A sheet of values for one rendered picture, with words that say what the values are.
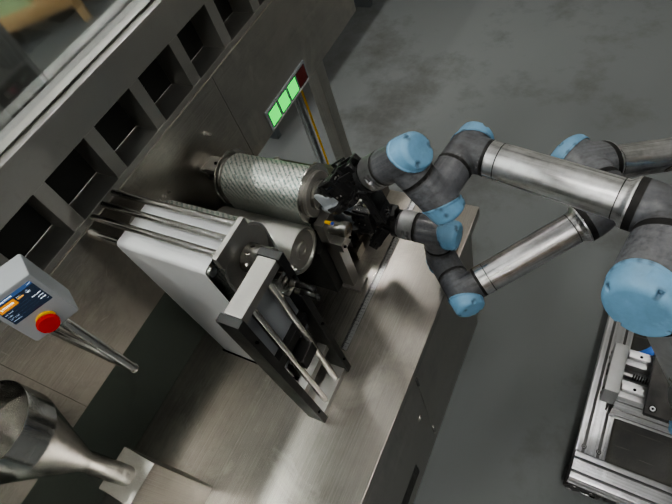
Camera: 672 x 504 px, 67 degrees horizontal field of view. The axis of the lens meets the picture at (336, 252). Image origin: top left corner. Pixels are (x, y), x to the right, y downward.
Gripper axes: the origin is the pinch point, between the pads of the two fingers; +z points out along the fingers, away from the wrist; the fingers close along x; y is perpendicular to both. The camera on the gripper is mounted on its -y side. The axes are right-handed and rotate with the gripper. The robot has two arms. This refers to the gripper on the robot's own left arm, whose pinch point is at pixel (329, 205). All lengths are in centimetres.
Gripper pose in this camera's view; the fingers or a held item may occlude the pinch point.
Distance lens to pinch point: 122.3
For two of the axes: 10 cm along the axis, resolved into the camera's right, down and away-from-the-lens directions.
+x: -4.2, 8.0, -4.3
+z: -5.1, 1.8, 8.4
